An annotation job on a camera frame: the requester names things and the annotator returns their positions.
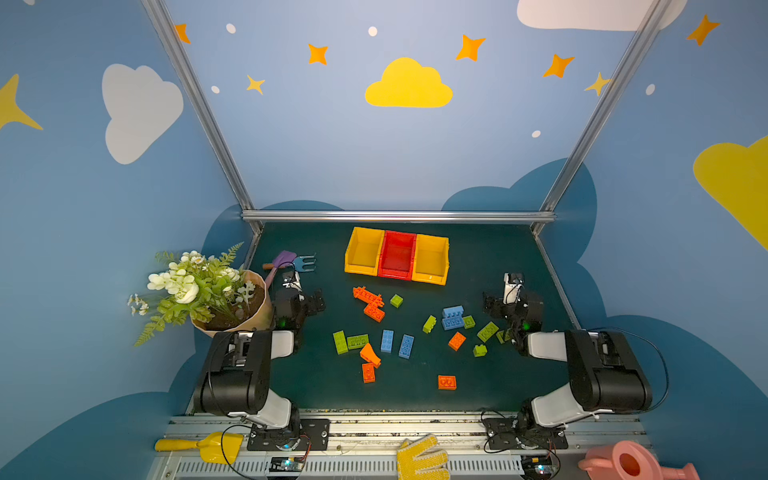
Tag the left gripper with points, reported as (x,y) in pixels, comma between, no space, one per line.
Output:
(310,302)

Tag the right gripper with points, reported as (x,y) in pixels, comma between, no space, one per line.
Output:
(498,306)

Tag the green lego studs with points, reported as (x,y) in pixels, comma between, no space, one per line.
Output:
(340,342)

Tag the long orange lego assembly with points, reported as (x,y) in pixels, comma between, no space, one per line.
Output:
(361,293)

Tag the orange curved lego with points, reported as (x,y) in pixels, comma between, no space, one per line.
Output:
(368,354)

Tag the orange lego front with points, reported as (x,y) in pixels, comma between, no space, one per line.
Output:
(447,382)

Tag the small green lego top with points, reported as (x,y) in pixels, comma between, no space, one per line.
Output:
(396,300)

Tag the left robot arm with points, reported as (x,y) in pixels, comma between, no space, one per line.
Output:
(236,378)

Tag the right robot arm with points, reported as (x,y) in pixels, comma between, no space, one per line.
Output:
(604,374)

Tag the green lego far right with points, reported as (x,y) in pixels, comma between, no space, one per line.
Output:
(503,336)

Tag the long green lego right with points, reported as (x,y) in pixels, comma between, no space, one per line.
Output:
(487,332)

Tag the blue toy rake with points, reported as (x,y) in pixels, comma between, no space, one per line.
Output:
(304,263)

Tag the purple toy shovel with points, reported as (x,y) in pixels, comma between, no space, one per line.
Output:
(283,259)

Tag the small green lego lower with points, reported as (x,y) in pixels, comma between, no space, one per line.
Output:
(479,351)

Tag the light blue lego upper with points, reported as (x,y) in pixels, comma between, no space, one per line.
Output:
(455,311)

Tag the green lego left upside-down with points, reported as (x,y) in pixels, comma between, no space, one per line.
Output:
(357,341)

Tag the blue lego upside down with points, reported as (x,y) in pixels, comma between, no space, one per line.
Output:
(452,323)

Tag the flower pot with plant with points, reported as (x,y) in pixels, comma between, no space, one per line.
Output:
(207,291)

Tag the left yellow bin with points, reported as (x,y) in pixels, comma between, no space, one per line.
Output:
(362,255)

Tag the yellow bin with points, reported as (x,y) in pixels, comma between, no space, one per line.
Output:
(362,255)
(431,260)

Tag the yellow-green lego centre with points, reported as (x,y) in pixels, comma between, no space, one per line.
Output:
(429,324)

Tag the blue lego left studs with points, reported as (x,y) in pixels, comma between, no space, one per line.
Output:
(387,341)

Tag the right yellow bin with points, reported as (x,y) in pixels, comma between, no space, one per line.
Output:
(431,260)

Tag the red middle bin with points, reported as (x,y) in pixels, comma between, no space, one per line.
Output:
(397,255)

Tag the blue lego left upside-down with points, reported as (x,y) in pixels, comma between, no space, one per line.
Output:
(406,346)

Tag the right circuit board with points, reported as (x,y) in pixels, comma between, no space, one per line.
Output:
(538,468)

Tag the circuit board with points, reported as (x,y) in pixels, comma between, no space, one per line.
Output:
(286,465)
(538,468)

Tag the left circuit board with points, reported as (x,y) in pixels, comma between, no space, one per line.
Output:
(286,465)

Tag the yellow toy shovel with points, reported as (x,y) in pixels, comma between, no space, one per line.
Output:
(216,448)

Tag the pink watering can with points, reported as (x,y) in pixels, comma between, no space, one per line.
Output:
(630,461)

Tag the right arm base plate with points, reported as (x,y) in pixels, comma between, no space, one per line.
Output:
(506,433)

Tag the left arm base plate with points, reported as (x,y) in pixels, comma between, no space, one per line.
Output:
(298,435)

